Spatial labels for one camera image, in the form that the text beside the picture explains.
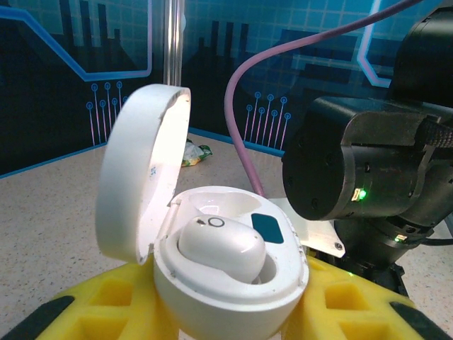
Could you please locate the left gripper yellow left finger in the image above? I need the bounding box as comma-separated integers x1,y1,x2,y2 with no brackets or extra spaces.
0,254,180,340

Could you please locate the black sleeved gripper cable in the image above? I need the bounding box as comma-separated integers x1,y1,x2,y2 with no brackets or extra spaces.
415,115,453,149

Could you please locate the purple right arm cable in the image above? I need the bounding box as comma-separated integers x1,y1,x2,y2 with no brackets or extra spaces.
225,0,424,196

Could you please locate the white oval earbud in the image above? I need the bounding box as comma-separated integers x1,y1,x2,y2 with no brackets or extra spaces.
178,215,267,284

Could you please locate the green snack bag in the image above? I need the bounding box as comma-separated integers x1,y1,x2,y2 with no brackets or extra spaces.
180,138,213,168

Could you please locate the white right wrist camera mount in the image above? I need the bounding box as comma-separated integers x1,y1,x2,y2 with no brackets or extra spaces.
267,197,347,259

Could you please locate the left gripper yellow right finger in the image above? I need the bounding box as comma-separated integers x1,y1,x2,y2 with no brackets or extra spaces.
279,255,453,340

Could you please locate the white earbud charging case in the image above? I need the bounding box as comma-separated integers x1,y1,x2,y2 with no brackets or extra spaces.
95,84,309,340

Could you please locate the aluminium frame post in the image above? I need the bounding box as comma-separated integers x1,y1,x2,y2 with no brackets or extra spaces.
163,0,185,88

